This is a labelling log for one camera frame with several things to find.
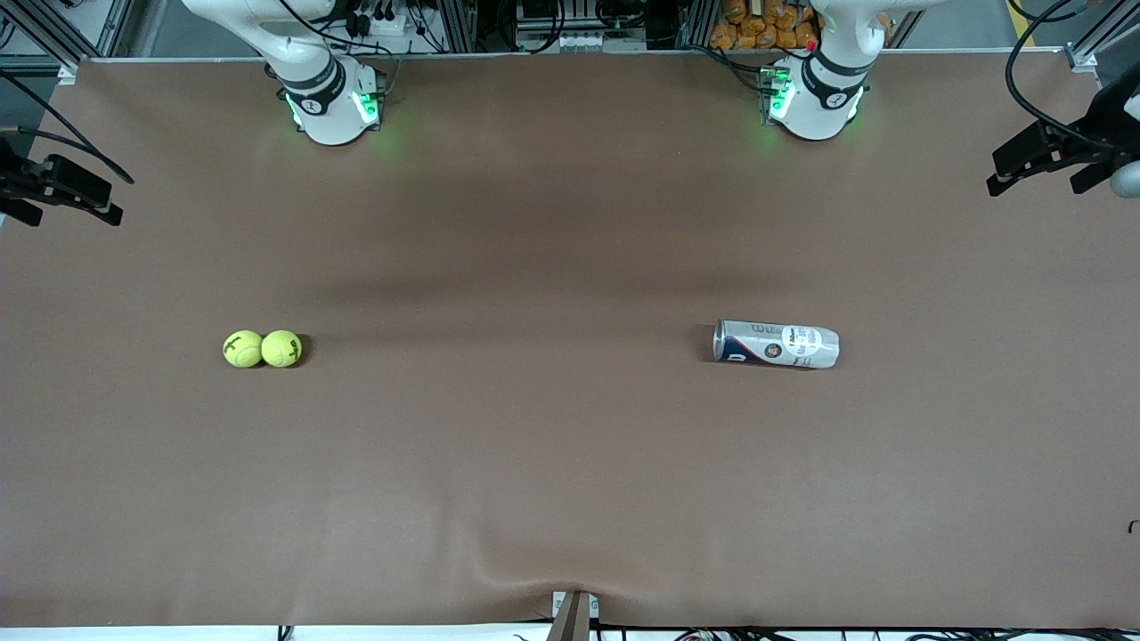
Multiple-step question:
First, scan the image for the yellow-green tennis ball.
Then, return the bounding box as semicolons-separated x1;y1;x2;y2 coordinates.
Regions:
223;329;265;369
261;329;304;369

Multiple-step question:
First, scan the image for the white and blue ball can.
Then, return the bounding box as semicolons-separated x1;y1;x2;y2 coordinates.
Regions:
712;319;841;370

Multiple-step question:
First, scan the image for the pile of orange round items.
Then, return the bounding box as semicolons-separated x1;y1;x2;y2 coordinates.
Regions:
710;0;822;51

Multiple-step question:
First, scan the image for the white power strip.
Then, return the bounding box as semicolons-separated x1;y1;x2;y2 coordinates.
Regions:
325;7;412;43

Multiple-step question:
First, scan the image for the white terminal block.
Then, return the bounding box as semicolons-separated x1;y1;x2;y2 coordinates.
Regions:
554;33;648;52

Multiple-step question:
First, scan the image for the brown table mat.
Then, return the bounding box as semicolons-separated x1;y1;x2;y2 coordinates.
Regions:
0;49;1140;629

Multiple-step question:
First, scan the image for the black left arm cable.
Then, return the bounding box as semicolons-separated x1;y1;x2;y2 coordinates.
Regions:
1005;0;1092;148

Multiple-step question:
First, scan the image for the aluminium frame profile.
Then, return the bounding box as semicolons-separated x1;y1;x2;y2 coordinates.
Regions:
435;0;479;53
1064;0;1140;74
0;0;134;85
680;0;719;50

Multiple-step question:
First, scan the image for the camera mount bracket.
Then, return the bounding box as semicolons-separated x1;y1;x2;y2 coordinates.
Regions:
550;589;600;641

